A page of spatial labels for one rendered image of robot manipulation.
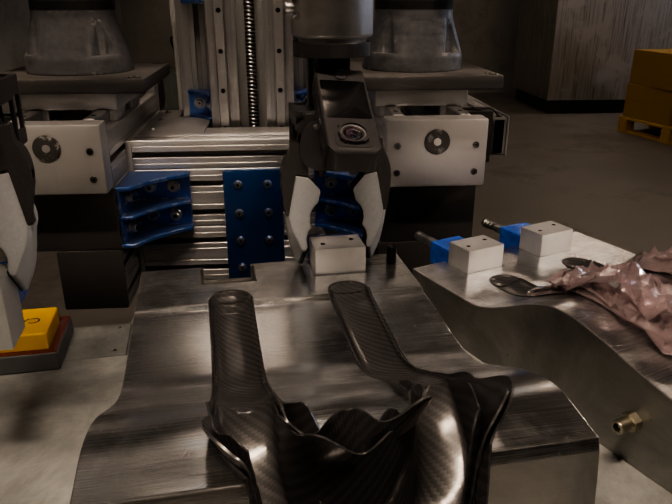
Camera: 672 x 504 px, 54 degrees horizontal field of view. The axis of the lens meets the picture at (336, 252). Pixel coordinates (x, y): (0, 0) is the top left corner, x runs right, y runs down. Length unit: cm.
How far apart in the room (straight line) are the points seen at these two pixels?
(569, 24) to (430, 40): 615
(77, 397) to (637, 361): 48
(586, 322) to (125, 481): 38
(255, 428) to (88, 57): 71
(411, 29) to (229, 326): 57
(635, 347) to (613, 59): 683
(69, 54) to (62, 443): 57
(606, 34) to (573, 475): 698
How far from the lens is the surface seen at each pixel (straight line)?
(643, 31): 746
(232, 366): 52
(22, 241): 52
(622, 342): 57
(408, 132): 87
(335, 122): 55
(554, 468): 37
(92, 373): 69
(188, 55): 118
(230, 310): 59
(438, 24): 100
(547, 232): 81
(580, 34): 717
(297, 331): 55
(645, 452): 57
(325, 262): 63
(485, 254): 75
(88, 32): 101
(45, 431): 62
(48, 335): 71
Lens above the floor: 114
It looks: 22 degrees down
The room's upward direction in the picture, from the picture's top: straight up
